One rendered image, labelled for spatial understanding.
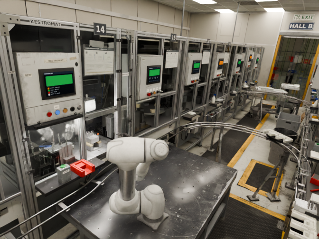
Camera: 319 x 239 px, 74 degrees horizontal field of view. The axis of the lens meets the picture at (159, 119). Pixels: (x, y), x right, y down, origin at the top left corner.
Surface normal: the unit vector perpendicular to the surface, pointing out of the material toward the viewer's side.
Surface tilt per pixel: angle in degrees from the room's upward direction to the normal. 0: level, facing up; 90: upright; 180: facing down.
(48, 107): 90
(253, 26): 90
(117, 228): 0
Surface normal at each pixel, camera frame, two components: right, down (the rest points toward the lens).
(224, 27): -0.57, 0.25
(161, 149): 0.31, -0.15
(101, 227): 0.07, -0.94
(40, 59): 0.82, 0.25
